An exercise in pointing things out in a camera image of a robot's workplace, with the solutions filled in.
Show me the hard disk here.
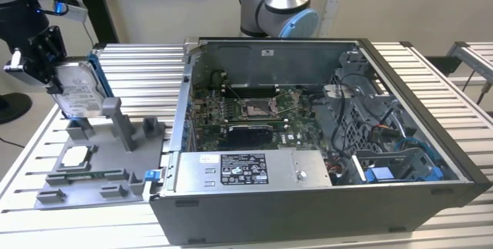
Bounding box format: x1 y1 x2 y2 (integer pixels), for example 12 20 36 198
48 52 112 122

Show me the grey metal disk bay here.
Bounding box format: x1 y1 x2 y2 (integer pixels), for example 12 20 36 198
350 147 461 187

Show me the round black stand base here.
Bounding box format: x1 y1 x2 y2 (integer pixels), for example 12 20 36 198
0 92 33 125

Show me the silver CPU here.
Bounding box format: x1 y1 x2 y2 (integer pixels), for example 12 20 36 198
63 147 93 168

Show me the grey parts rack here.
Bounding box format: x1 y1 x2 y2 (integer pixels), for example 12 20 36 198
33 97 170 212

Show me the green RAM stick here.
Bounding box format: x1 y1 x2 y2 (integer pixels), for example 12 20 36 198
48 169 121 180

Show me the black RAM slot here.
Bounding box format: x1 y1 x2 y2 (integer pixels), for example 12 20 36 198
226 121 289 126
230 87 278 93

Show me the grey power supply unit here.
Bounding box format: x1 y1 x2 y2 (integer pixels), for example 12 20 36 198
174 149 334 192

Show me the CPU socket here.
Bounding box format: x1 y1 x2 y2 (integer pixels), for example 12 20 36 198
238 98 278 120

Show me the motherboard chipset heatsink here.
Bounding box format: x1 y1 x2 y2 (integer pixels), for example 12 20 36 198
226 124 274 148

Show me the metal socket cover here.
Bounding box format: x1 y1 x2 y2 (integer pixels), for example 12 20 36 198
274 91 304 110

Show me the green motherboard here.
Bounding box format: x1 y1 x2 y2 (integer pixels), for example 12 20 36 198
188 86 340 151

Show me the open grey PC case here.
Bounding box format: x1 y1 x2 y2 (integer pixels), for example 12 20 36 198
148 36 493 246

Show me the perforated metal drive cage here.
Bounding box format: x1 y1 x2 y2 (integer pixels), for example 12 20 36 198
313 68 409 157

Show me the blue plastic bay carrier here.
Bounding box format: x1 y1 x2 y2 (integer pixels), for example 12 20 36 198
364 167 444 182

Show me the black box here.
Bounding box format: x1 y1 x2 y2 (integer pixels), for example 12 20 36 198
425 55 462 77

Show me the metal slat table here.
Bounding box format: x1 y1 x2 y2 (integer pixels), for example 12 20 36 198
446 40 493 111

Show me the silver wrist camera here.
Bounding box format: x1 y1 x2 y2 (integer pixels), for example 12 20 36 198
3 48 41 86
56 0 88 24

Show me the black metal post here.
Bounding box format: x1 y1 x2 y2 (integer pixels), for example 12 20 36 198
71 0 120 44

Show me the black floor cable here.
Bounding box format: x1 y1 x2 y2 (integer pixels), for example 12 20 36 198
0 136 27 148

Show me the wire locking lever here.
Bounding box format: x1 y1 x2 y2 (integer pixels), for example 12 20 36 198
224 83 244 102

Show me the yellow red power wire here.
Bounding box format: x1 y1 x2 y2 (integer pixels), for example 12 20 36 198
373 126 397 143

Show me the blue disk wire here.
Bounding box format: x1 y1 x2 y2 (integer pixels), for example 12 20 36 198
396 136 430 162

